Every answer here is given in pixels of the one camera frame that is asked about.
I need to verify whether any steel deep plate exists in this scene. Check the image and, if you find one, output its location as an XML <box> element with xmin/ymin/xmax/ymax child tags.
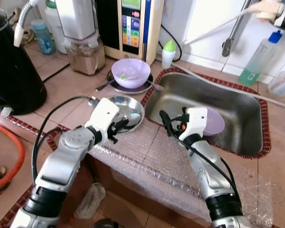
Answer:
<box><xmin>106</xmin><ymin>95</ymin><xmax>145</xmax><ymax>133</ymax></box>
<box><xmin>107</xmin><ymin>71</ymin><xmax>155</xmax><ymax>95</ymax></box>

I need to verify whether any clear plastic container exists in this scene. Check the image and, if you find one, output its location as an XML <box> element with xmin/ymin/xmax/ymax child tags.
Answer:
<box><xmin>267</xmin><ymin>71</ymin><xmax>285</xmax><ymax>98</ymax></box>

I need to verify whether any beige faucet filter white spout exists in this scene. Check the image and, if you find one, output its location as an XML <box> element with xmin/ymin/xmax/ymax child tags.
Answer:
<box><xmin>183</xmin><ymin>0</ymin><xmax>285</xmax><ymax>47</ymax></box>

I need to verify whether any clear bubble wrap sheet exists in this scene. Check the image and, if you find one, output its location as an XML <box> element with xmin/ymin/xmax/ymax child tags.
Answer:
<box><xmin>57</xmin><ymin>126</ymin><xmax>271</xmax><ymax>228</ymax></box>

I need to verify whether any grey flexible spout hose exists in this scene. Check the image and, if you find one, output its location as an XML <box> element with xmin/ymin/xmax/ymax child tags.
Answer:
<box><xmin>13</xmin><ymin>0</ymin><xmax>41</xmax><ymax>47</ymax></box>

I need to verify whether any white blender with jar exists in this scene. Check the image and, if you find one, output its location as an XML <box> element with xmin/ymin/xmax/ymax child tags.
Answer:
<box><xmin>55</xmin><ymin>0</ymin><xmax>106</xmax><ymax>76</ymax></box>

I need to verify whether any small white bottle green cap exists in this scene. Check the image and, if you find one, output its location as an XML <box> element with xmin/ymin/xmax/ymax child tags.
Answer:
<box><xmin>161</xmin><ymin>39</ymin><xmax>176</xmax><ymax>69</ymax></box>

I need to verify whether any purple plastic bowl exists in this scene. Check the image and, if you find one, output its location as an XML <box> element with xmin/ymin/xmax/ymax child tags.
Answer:
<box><xmin>203</xmin><ymin>107</ymin><xmax>226</xmax><ymax>137</ymax></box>
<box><xmin>111</xmin><ymin>58</ymin><xmax>152</xmax><ymax>89</ymax></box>

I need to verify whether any metal spoon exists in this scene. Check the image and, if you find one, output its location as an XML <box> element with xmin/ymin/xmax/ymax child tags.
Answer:
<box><xmin>147</xmin><ymin>81</ymin><xmax>163</xmax><ymax>92</ymax></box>

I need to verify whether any cream water ionizer appliance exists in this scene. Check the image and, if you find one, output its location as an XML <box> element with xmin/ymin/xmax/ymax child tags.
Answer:
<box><xmin>95</xmin><ymin>0</ymin><xmax>164</xmax><ymax>66</ymax></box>

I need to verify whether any dark round metal container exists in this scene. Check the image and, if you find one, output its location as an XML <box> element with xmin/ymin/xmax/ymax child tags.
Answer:
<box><xmin>91</xmin><ymin>218</ymin><xmax>119</xmax><ymax>228</ymax></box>

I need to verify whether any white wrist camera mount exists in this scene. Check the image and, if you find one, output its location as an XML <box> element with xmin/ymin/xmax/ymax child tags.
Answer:
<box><xmin>85</xmin><ymin>97</ymin><xmax>120</xmax><ymax>136</ymax></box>
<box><xmin>180</xmin><ymin>107</ymin><xmax>209</xmax><ymax>141</ymax></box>

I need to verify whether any black power cord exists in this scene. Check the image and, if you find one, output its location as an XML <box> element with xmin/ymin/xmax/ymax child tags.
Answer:
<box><xmin>159</xmin><ymin>24</ymin><xmax>183</xmax><ymax>62</ymax></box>

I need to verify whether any stainless steel sink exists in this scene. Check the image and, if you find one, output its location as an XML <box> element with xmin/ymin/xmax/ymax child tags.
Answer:
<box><xmin>142</xmin><ymin>68</ymin><xmax>271</xmax><ymax>160</ymax></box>

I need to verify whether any dish soap bottle blue cap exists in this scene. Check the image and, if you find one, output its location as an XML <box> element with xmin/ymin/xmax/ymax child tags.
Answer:
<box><xmin>237</xmin><ymin>29</ymin><xmax>282</xmax><ymax>87</ymax></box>

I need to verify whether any red plastic basin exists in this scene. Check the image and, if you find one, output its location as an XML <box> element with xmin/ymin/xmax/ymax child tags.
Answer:
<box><xmin>0</xmin><ymin>121</ymin><xmax>26</xmax><ymax>194</ymax></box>

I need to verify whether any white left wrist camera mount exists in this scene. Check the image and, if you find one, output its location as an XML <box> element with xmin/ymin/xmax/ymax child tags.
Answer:
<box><xmin>85</xmin><ymin>97</ymin><xmax>120</xmax><ymax>136</ymax></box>

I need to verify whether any black electric kettle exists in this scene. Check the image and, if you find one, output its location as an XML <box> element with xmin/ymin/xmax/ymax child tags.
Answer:
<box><xmin>0</xmin><ymin>12</ymin><xmax>47</xmax><ymax>116</ymax></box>

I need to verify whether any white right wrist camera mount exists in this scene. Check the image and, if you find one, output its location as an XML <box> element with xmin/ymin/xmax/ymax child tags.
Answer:
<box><xmin>180</xmin><ymin>107</ymin><xmax>209</xmax><ymax>141</ymax></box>

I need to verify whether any long grey hose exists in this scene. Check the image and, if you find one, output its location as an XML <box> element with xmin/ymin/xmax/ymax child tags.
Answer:
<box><xmin>170</xmin><ymin>61</ymin><xmax>285</xmax><ymax>111</ymax></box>

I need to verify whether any dark utensil handle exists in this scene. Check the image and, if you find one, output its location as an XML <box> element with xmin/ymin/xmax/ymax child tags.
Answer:
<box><xmin>96</xmin><ymin>81</ymin><xmax>115</xmax><ymax>92</ymax></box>

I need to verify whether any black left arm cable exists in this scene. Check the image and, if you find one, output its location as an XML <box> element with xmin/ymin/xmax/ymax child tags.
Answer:
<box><xmin>31</xmin><ymin>95</ymin><xmax>96</xmax><ymax>183</ymax></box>

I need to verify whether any chrome wall tap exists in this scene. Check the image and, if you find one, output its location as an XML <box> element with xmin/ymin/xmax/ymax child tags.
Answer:
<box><xmin>222</xmin><ymin>0</ymin><xmax>252</xmax><ymax>57</ymax></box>

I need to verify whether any crumpled grey plastic bag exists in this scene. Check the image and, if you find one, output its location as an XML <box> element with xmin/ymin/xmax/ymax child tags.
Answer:
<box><xmin>75</xmin><ymin>182</ymin><xmax>106</xmax><ymax>219</ymax></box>

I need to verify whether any white jug green cap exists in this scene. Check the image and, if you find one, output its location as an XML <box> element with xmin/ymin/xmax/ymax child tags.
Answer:
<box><xmin>44</xmin><ymin>0</ymin><xmax>67</xmax><ymax>54</ymax></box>

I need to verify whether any small blue label bottle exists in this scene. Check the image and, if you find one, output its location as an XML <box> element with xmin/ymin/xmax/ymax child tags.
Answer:
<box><xmin>30</xmin><ymin>19</ymin><xmax>55</xmax><ymax>55</ymax></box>

